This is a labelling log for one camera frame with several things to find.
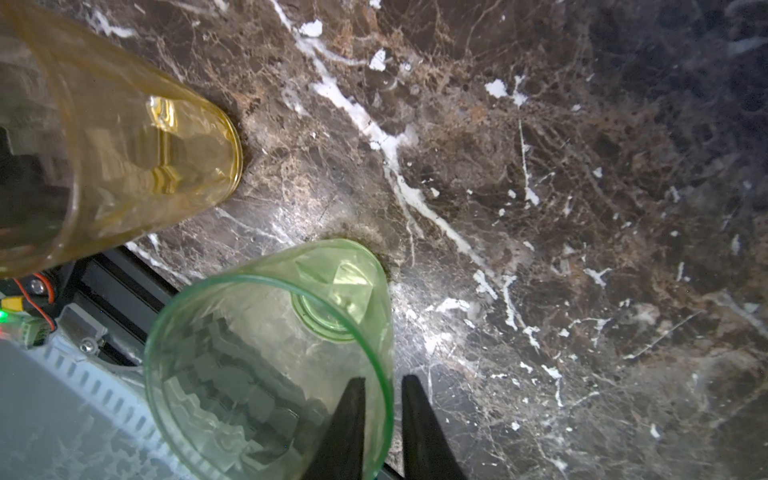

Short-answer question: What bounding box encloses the yellow glass cup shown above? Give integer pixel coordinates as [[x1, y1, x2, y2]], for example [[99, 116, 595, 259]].
[[1, 1, 243, 278]]

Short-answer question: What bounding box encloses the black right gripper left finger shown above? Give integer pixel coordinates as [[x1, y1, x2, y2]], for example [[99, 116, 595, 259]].
[[302, 377, 366, 480]]

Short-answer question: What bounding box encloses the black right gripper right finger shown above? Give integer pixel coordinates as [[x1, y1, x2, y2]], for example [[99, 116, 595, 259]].
[[401, 375, 466, 480]]

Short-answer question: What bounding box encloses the green glass cup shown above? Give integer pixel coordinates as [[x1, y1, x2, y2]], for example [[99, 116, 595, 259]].
[[144, 239, 394, 479]]

